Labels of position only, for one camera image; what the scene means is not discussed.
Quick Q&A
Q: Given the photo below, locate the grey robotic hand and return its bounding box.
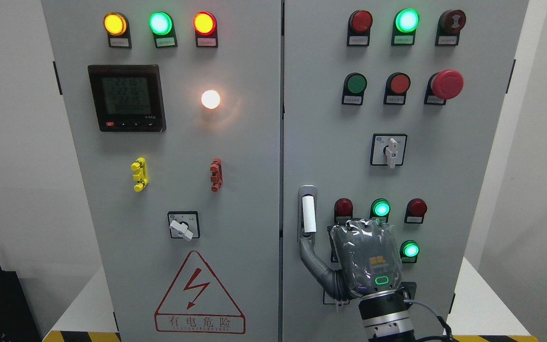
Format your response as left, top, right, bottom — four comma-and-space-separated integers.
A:
298, 218, 402, 302

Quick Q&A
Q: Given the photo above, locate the silver door handle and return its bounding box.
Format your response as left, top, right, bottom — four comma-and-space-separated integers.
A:
298, 184, 317, 239

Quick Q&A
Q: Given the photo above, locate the right grey cabinet door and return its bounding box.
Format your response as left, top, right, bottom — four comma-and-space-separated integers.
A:
282, 0, 529, 342

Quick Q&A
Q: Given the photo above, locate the grey cabinet door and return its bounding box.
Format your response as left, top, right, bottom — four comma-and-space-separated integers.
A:
282, 0, 529, 342
42, 0, 282, 342

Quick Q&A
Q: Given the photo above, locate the left grey cabinet door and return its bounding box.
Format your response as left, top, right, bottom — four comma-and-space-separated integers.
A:
42, 0, 282, 342

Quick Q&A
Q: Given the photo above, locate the green lit button lower right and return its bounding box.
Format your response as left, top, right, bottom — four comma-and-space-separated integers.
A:
399, 240, 420, 264

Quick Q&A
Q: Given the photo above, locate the green lit indicator middle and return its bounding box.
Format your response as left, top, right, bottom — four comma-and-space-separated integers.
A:
369, 198, 390, 223

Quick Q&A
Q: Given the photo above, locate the dark red indicator middle left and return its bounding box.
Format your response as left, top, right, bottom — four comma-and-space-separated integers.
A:
334, 198, 353, 225

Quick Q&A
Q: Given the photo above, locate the dark red indicator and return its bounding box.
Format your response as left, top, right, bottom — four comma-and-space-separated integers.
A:
334, 198, 353, 225
347, 9, 373, 46
404, 198, 428, 224

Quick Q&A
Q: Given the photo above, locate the dark red indicator middle right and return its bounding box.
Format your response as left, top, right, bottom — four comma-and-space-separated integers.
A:
404, 198, 428, 224

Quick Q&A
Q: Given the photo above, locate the red push button upper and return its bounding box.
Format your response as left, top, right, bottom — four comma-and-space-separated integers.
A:
383, 72, 411, 105

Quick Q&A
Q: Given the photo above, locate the red terminal clip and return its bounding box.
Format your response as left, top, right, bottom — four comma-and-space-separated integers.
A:
210, 158, 223, 192

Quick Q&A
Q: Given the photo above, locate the red electric hazard warning sign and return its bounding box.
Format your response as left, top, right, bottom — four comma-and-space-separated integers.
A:
154, 250, 246, 335

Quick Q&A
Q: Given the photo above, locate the red emergency stop mushroom button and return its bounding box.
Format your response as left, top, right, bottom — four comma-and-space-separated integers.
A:
424, 69, 464, 105

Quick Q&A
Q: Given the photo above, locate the white glowing indicator light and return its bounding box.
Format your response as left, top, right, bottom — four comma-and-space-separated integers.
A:
200, 89, 221, 110

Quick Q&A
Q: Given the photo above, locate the bright green indicator top right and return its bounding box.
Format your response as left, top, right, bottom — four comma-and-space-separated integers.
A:
391, 8, 420, 46

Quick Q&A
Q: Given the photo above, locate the dark red indicator top right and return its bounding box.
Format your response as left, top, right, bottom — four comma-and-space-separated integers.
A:
347, 9, 373, 46

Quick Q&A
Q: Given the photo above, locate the yellow terminal clip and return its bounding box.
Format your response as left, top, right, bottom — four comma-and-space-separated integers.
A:
131, 157, 149, 192

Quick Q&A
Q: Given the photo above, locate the dark buzzer unit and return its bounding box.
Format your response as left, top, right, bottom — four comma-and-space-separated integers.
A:
435, 9, 466, 46

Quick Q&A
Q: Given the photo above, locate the red-orange indicator light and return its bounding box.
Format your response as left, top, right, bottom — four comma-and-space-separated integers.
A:
193, 11, 218, 48

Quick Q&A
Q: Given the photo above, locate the black digital power meter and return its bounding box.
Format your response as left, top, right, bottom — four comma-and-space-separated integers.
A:
87, 64, 167, 133

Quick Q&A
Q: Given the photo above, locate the green indicator light top left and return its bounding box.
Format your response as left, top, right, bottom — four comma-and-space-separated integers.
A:
149, 11, 178, 48

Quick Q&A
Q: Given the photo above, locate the yellow indicator light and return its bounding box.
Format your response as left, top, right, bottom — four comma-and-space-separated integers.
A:
104, 12, 131, 48

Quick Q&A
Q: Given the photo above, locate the black box with antenna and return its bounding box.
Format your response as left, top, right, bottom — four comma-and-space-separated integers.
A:
0, 266, 41, 342

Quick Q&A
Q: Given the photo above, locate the black rotary knob switch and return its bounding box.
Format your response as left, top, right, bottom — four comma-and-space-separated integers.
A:
398, 282, 417, 300

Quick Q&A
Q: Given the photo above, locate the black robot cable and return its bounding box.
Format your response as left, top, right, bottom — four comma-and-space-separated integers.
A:
403, 299, 455, 342

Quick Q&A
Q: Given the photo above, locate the white lever selector switch upper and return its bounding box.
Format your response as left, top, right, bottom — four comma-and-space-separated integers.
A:
370, 133, 407, 169

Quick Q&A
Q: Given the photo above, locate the white lever selector switch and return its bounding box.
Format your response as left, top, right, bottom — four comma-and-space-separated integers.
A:
167, 211, 200, 241
370, 133, 407, 169

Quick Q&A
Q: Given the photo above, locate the white lever selector switch left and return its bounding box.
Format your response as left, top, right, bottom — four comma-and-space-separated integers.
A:
167, 211, 200, 241

